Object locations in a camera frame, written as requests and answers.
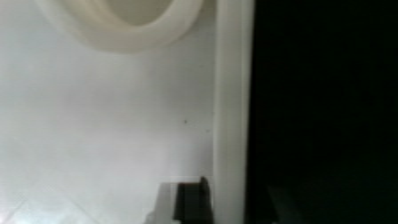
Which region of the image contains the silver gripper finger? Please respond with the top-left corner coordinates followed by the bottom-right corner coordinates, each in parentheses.
top-left (172, 178), bottom-right (213, 224)

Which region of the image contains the white square tabletop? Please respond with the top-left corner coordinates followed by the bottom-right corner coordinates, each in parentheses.
top-left (0, 0), bottom-right (254, 224)

